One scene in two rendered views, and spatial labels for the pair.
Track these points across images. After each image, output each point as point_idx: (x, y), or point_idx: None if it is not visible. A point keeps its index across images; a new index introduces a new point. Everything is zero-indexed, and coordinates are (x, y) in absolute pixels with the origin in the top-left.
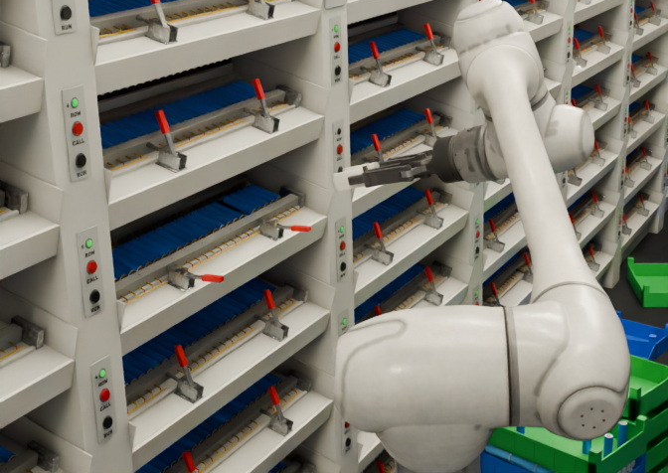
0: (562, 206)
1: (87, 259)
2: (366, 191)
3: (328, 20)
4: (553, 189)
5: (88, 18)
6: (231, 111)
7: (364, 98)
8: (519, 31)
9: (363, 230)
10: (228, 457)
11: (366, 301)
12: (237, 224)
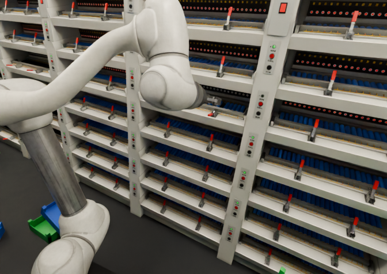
0: (53, 82)
1: (131, 75)
2: (283, 135)
3: (269, 41)
4: (60, 74)
5: (138, 10)
6: (215, 66)
7: (293, 91)
8: (147, 8)
9: (315, 166)
10: (185, 168)
11: (311, 199)
12: (207, 105)
